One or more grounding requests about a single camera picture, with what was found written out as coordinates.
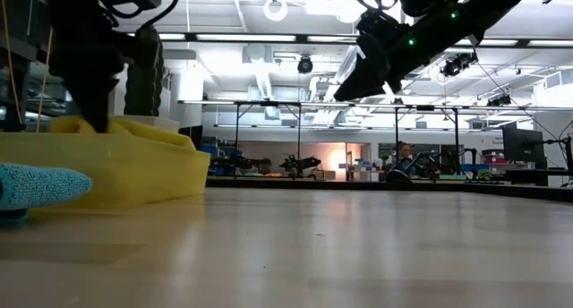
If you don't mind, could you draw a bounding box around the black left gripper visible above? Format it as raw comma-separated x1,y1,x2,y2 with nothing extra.
51,34,129,133

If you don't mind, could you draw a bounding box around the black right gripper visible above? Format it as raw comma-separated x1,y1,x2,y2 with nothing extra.
333,12,431,102

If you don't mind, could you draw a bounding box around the yellow microfiber towel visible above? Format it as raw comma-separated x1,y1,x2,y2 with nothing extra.
47,115,197,150

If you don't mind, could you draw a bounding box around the blue microfiber towel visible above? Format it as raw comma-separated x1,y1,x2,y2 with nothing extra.
0,161,94,224

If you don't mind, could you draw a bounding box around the green cactus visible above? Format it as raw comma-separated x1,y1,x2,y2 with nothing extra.
124,24,165,117

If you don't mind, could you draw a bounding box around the dark shelf unit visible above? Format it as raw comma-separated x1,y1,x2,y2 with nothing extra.
0,0,112,133

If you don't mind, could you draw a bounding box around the translucent yellow plastic tray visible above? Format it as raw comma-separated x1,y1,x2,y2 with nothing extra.
0,131,211,210

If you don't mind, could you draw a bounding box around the small black monitor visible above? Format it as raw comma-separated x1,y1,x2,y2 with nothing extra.
177,124,203,151

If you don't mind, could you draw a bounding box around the long ceiling light strip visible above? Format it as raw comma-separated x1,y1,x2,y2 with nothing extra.
158,31,296,43

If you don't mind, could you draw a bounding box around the red storage bin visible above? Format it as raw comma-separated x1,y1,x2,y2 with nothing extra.
482,149,507,165

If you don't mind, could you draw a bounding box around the large black monitor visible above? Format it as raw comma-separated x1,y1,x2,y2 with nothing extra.
501,124,546,170

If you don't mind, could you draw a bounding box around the black desk stand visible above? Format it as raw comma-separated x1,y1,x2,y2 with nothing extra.
523,134,573,188

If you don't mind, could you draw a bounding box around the yellow hanging cord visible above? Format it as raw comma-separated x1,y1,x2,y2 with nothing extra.
35,25,55,133
0,0,23,125

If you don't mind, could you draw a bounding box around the black metal workstation frame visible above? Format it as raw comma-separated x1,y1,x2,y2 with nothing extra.
233,99,461,182

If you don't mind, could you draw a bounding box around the black ceiling camera cluster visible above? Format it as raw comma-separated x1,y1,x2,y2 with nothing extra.
440,51,479,79

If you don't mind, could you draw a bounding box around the white ceiling ring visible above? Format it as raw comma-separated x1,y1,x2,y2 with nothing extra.
262,0,288,22

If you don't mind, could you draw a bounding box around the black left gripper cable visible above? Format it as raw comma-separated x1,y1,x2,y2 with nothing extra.
100,0,180,36

